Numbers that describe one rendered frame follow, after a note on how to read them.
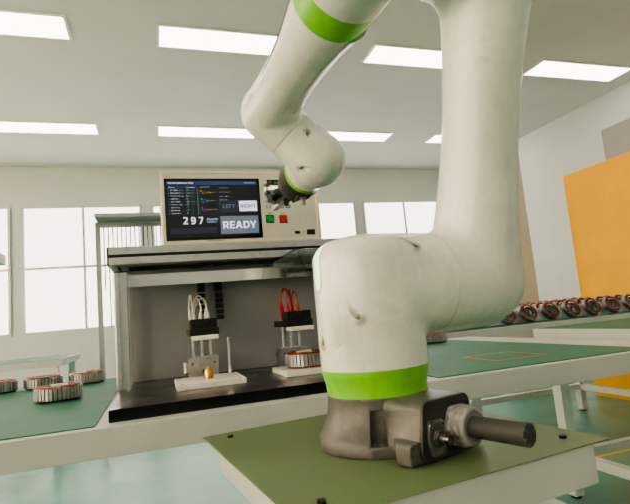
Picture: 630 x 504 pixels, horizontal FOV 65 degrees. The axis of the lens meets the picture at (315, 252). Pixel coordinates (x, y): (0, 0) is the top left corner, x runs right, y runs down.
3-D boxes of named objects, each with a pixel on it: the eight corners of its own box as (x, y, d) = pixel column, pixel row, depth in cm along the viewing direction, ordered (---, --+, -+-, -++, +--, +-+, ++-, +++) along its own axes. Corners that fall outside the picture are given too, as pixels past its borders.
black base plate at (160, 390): (426, 378, 108) (425, 367, 108) (108, 423, 88) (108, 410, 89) (347, 363, 152) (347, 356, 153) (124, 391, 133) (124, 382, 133)
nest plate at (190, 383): (246, 382, 111) (246, 377, 111) (177, 391, 106) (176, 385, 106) (236, 376, 125) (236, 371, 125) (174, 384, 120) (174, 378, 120)
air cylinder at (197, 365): (219, 376, 128) (218, 354, 129) (189, 380, 126) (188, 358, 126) (217, 375, 133) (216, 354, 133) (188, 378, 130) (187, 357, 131)
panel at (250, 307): (350, 356, 153) (341, 259, 157) (120, 383, 132) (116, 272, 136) (349, 356, 154) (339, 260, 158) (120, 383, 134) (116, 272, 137)
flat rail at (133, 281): (355, 273, 141) (354, 262, 141) (120, 288, 121) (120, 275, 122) (354, 273, 142) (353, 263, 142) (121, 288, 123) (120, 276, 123)
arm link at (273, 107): (338, 59, 67) (382, 17, 71) (275, -4, 65) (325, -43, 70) (265, 162, 100) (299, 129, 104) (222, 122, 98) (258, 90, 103)
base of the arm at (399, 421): (567, 452, 49) (558, 390, 50) (476, 497, 40) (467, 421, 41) (383, 420, 70) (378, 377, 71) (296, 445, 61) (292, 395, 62)
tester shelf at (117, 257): (362, 252, 143) (360, 237, 143) (106, 265, 122) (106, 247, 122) (316, 269, 184) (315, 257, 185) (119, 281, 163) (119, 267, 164)
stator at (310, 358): (337, 364, 119) (335, 349, 120) (292, 370, 116) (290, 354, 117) (322, 361, 130) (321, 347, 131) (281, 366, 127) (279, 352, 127)
